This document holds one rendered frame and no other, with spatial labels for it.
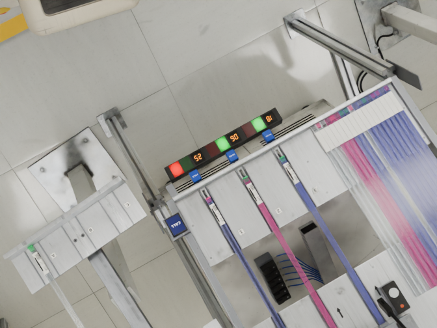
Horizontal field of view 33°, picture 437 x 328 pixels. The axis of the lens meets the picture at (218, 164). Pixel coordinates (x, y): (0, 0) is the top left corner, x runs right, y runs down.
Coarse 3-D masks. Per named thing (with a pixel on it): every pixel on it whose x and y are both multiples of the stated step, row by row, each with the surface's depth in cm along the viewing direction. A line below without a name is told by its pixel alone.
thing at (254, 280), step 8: (208, 200) 187; (224, 224) 185; (224, 232) 184; (232, 240) 184; (240, 256) 183; (248, 264) 182; (248, 272) 182; (256, 280) 181; (256, 288) 181; (264, 296) 180; (272, 312) 179; (280, 320) 178
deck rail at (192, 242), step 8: (168, 200) 187; (168, 208) 192; (176, 208) 186; (192, 240) 184; (192, 248) 184; (200, 256) 183; (200, 264) 182; (208, 264) 182; (208, 272) 182; (216, 280) 181; (216, 288) 181; (224, 296) 180; (224, 304) 180; (232, 312) 179; (232, 320) 179; (240, 320) 179
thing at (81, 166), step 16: (64, 144) 248; (80, 144) 249; (96, 144) 251; (48, 160) 248; (64, 160) 250; (80, 160) 252; (96, 160) 253; (112, 160) 255; (48, 176) 250; (64, 176) 252; (80, 176) 244; (96, 176) 256; (112, 176) 258; (48, 192) 252; (64, 192) 254; (80, 192) 236; (64, 208) 257; (112, 240) 205; (112, 256) 197; (128, 272) 195; (128, 288) 183
